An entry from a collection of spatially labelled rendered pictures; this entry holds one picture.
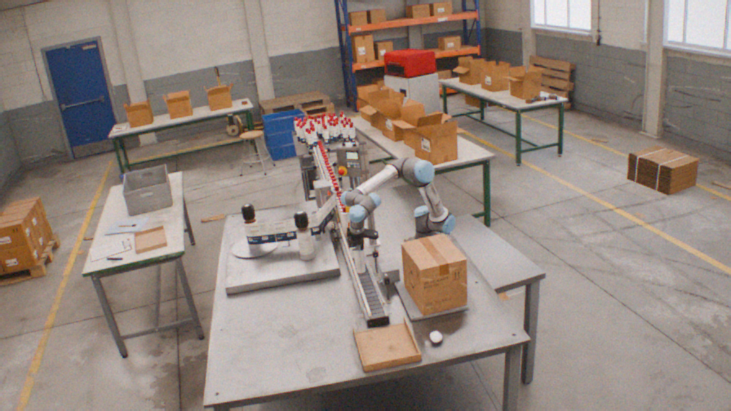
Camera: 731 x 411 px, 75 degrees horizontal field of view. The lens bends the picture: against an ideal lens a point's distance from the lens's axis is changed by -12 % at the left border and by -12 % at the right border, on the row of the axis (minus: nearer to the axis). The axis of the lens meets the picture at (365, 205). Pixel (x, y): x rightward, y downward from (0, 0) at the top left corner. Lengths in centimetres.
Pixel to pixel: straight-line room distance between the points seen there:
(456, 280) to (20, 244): 469
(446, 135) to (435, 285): 240
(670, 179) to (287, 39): 729
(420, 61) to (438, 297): 630
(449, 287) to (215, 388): 120
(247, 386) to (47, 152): 906
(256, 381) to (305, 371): 22
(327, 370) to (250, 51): 862
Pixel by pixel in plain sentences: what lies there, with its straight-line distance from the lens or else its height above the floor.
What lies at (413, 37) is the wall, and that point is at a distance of 1134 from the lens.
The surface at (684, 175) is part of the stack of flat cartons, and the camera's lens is 656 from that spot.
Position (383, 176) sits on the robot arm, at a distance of 287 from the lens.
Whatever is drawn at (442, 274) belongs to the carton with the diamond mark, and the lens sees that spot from 260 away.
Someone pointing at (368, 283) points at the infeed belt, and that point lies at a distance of 293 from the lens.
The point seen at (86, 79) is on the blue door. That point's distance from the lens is 1063.
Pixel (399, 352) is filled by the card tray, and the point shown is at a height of 83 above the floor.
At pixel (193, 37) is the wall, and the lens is 1044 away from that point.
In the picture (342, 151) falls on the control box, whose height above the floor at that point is 145.
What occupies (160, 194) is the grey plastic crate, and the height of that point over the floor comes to 93.
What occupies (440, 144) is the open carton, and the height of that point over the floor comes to 96.
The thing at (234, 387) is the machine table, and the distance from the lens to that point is 250.
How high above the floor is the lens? 242
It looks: 24 degrees down
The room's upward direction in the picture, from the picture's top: 6 degrees counter-clockwise
